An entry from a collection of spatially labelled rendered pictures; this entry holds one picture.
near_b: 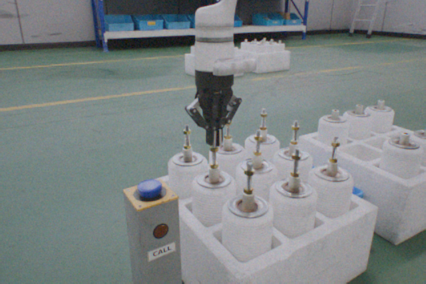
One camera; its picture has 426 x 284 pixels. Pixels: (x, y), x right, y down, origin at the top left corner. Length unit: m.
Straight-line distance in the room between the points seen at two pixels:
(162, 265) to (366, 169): 0.64
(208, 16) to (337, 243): 0.52
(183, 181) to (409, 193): 0.56
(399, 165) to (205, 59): 0.62
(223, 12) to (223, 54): 0.07
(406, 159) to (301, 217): 0.40
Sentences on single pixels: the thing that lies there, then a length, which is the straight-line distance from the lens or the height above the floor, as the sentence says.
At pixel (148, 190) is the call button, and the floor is 0.33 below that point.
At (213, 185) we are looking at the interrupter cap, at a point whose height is 0.25.
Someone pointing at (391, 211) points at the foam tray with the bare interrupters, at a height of 0.09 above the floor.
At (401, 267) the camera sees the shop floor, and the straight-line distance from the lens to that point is 0.99.
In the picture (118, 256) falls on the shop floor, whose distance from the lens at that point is 0.94.
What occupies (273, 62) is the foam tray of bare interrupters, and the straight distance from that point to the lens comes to 3.26.
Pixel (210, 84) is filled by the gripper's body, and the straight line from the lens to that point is 0.61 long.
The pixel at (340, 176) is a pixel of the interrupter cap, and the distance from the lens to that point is 0.78.
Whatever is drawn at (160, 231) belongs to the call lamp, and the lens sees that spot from 0.56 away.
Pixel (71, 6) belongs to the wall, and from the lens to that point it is 5.56.
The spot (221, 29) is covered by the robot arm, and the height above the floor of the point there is 0.56.
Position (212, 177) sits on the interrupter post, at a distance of 0.71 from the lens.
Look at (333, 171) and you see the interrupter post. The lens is 0.78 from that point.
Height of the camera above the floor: 0.60
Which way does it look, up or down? 20 degrees down
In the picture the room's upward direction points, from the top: straight up
